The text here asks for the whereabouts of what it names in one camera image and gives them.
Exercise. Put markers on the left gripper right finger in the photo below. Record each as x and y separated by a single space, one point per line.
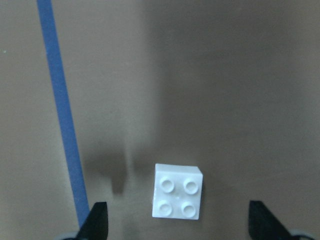
263 225

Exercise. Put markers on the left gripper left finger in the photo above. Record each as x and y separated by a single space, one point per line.
96 225

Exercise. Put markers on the white block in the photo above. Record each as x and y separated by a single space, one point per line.
177 192

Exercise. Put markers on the brown paper table cover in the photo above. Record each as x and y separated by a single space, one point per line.
229 86

